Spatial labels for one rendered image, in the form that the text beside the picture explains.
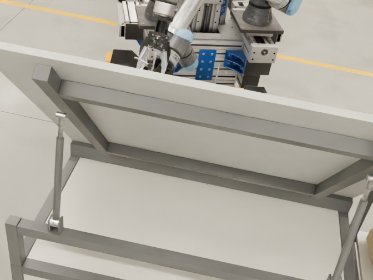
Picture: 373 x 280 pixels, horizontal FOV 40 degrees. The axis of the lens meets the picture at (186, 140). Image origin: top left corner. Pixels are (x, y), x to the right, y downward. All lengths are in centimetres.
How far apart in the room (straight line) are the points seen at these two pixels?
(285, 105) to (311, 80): 354
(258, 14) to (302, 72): 222
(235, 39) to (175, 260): 139
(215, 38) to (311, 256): 121
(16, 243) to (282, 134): 93
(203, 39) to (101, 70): 148
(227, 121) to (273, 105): 16
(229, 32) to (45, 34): 246
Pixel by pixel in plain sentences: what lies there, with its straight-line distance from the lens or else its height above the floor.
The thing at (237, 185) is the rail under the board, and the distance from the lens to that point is 215.
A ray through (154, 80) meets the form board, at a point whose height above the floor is 164.
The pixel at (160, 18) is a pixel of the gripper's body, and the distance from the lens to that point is 181.
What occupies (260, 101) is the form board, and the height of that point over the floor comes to 163.
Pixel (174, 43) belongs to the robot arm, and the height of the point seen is 130.
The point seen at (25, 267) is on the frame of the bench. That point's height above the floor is 80.
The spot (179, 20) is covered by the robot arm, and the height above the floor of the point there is 131.
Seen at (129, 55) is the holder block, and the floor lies 160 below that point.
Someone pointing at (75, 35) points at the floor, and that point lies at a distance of 486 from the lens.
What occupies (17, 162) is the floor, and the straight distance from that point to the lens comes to 345.
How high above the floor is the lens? 226
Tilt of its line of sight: 38 degrees down
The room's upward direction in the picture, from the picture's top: 9 degrees clockwise
